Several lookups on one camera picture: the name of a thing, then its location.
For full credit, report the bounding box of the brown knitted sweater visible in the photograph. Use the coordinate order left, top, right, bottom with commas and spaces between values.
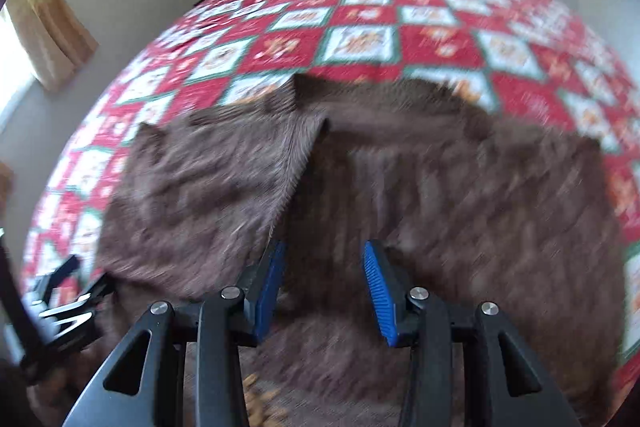
28, 75, 625, 426

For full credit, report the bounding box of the yellow side window curtain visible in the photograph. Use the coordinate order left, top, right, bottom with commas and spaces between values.
6, 0, 98, 92

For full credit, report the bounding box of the red teddy bear patchwork bedspread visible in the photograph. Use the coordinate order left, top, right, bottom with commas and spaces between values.
22, 0, 639, 370

